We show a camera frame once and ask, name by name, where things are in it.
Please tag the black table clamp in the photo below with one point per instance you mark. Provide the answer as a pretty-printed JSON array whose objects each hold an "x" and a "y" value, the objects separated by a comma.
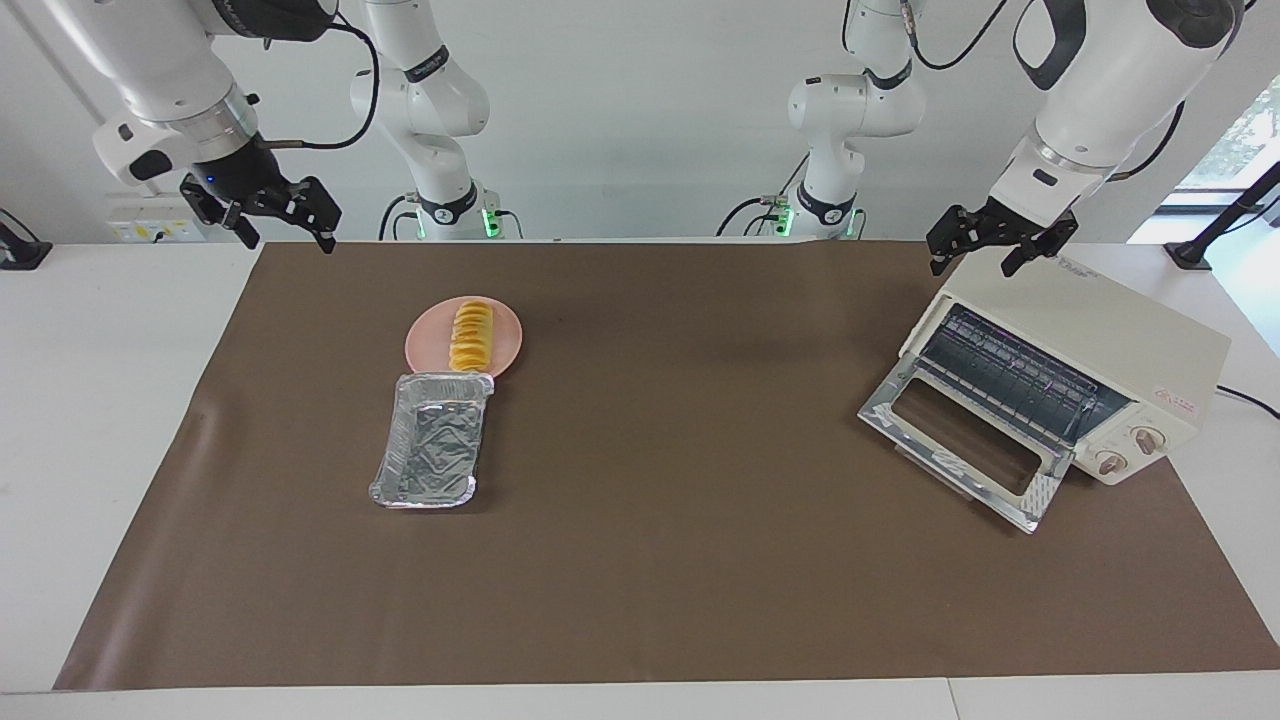
[{"x": 22, "y": 252}]

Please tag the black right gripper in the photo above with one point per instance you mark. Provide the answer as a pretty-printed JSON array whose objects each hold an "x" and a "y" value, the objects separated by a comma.
[{"x": 255, "y": 185}]

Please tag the metal oven rack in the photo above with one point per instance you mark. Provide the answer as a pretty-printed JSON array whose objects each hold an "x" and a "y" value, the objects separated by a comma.
[{"x": 1010, "y": 375}]

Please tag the brown table mat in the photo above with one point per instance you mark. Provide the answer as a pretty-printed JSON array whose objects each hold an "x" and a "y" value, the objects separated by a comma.
[{"x": 680, "y": 560}]

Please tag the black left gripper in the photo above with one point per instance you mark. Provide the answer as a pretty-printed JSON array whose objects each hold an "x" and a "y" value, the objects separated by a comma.
[{"x": 1000, "y": 225}]

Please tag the pink round plate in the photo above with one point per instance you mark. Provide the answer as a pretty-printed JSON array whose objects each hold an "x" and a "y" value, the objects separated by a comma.
[{"x": 428, "y": 340}]

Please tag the window with green view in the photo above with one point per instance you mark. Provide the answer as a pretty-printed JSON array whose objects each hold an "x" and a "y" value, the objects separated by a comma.
[{"x": 1240, "y": 140}]

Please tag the beige oven knob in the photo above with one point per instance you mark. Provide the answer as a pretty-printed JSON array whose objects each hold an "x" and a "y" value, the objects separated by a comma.
[
  {"x": 1148, "y": 440},
  {"x": 1112, "y": 463}
]

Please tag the cream toaster oven body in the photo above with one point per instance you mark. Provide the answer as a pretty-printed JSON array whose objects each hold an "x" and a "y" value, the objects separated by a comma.
[{"x": 1110, "y": 330}]

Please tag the white wall socket strip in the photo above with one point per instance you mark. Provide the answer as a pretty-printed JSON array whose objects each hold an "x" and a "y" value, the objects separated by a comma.
[{"x": 150, "y": 225}]

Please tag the aluminium foil tray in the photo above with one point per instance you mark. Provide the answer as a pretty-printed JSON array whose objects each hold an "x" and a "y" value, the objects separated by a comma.
[{"x": 435, "y": 445}]

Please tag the sliced yellow bread loaf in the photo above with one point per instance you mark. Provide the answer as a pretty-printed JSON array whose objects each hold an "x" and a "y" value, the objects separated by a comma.
[{"x": 471, "y": 335}]

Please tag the glass oven door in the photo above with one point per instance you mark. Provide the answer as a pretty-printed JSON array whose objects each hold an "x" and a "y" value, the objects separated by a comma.
[{"x": 1035, "y": 495}]

